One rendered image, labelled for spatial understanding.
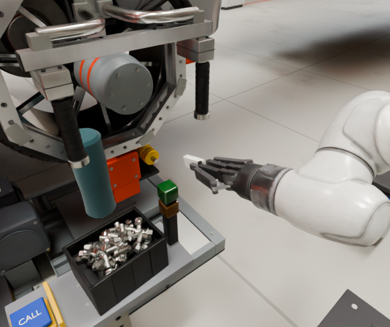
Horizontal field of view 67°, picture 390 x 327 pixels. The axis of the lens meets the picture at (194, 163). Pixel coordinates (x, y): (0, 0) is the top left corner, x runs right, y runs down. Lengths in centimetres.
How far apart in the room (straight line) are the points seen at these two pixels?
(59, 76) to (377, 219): 55
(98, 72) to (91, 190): 31
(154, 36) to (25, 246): 81
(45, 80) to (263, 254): 115
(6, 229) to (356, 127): 101
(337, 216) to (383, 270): 111
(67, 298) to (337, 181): 65
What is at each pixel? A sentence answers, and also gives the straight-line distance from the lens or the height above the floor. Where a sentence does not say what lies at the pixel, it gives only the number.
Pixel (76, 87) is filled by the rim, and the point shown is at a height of 79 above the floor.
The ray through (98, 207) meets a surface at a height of 52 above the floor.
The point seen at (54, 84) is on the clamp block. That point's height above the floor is 93.
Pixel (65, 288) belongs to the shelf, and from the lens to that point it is 85.
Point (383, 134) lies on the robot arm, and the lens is 53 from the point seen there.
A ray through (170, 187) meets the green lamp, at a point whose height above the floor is 66.
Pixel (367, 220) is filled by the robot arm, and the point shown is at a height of 83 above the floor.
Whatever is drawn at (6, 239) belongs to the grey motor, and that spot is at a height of 38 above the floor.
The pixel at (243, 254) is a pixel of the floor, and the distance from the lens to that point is 141.
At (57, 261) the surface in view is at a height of 17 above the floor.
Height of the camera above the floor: 113
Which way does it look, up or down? 37 degrees down
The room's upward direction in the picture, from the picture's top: straight up
